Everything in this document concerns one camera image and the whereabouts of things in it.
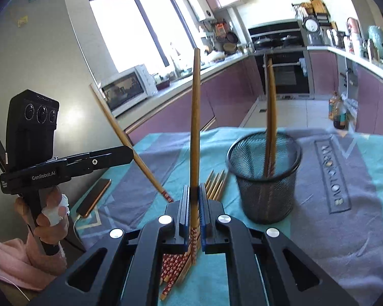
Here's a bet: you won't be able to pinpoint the kitchen window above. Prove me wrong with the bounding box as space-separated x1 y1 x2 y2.
89 0 195 74

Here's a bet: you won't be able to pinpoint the steel stock pot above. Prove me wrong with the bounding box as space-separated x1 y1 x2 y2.
327 29 345 48

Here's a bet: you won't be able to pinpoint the black integrated stove with oven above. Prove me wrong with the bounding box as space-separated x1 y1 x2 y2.
248 21 315 100

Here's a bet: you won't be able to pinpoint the purple base cabinets under window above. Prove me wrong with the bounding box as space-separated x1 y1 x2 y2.
128 54 265 145

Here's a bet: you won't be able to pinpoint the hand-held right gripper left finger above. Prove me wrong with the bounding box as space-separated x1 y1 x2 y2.
27 185 192 306

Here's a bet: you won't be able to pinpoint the silver refrigerator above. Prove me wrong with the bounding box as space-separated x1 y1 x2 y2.
0 0 131 252

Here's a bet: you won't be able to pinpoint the purple base cabinets beside stove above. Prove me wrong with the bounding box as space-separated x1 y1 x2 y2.
308 47 383 134

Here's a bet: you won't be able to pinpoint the black mesh utensil holder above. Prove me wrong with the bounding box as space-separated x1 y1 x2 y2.
226 132 302 225

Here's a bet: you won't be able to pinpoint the person's left forearm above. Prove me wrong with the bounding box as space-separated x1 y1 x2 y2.
0 229 67 291

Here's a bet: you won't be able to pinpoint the teal grey printed tablecloth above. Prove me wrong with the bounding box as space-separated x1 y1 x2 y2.
70 127 383 306

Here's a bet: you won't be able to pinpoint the white wall water heater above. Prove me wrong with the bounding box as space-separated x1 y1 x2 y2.
187 0 215 22

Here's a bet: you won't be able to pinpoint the clear plastic bag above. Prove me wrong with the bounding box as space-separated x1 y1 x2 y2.
345 97 360 122

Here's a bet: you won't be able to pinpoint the white microwave oven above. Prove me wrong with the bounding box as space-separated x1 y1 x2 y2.
100 65 157 117

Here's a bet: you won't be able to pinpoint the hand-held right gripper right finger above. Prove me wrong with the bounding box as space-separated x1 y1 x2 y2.
198 185 360 306

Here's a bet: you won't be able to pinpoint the white charging cable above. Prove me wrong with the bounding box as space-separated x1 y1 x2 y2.
72 215 83 239

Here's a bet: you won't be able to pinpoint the pink jar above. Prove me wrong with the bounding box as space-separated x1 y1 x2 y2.
347 17 362 52

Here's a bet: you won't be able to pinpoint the teal jar in plastic bag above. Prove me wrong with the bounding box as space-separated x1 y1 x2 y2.
368 25 383 58

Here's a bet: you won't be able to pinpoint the bunch of wooden chopsticks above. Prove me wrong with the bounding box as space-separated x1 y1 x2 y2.
160 170 228 301

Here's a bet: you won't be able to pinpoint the person's left hand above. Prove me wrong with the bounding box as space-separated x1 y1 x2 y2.
14 186 69 246

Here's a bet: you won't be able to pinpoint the smartphone with orange edge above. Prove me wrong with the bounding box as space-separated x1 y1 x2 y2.
76 178 112 219

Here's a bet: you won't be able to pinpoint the dark sauce bottle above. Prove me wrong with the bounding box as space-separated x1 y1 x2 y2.
333 97 348 130

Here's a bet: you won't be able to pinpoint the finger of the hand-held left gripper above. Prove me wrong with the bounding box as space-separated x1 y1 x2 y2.
64 146 135 170

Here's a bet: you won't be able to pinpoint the wooden chopstick red patterned end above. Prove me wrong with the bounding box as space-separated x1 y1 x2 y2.
89 82 174 203
190 48 201 265

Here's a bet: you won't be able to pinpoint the yellow cooking oil bottle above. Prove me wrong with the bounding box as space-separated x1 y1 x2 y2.
329 92 339 120

